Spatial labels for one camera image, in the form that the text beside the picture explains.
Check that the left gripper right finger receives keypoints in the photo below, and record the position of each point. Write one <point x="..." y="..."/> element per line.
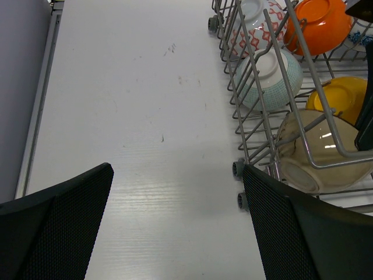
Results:
<point x="302" y="237"/>

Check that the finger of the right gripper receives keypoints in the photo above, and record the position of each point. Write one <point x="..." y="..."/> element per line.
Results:
<point x="362" y="10"/>

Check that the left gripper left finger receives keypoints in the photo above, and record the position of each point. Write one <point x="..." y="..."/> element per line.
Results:
<point x="50" y="234"/>

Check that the blue floral bowl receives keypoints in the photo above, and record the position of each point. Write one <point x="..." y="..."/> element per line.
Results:
<point x="359" y="36"/>

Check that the orange bowl white inside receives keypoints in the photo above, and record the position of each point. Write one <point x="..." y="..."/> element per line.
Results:
<point x="324" y="24"/>

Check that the yellow-orange bowl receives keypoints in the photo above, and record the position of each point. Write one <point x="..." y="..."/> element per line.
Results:
<point x="346" y="96"/>

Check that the black glossy bowl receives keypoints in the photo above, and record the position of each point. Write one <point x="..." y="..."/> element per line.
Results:
<point x="294" y="163"/>

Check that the grey wire dish rack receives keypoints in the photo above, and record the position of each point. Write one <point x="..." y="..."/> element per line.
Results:
<point x="258" y="129"/>

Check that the blue triangle pattern bowl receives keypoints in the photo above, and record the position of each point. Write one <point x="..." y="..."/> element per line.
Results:
<point x="253" y="30"/>

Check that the light teal bowl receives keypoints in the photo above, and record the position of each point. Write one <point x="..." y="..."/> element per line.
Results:
<point x="271" y="79"/>

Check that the aluminium table rail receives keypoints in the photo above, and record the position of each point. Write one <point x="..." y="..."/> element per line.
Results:
<point x="38" y="106"/>

